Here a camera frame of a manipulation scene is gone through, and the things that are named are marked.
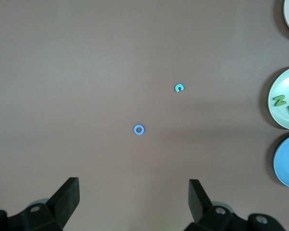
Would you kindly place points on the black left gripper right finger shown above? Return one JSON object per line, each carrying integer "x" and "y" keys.
{"x": 202, "y": 209}

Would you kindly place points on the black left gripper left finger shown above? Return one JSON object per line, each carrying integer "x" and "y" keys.
{"x": 65, "y": 202}

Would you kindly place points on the green foam letter N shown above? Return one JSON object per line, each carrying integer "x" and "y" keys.
{"x": 279, "y": 101}

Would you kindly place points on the blue plate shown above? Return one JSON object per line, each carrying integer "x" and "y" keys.
{"x": 287, "y": 163}

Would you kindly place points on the blue foam letter o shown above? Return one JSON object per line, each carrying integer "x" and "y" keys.
{"x": 135, "y": 130}

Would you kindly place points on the green plate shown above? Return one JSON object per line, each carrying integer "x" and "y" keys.
{"x": 279, "y": 118}

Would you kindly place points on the cyan foam letter c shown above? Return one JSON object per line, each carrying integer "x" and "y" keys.
{"x": 176, "y": 88}

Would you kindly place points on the brown table cover sheet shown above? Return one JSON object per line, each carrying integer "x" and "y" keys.
{"x": 86, "y": 72}

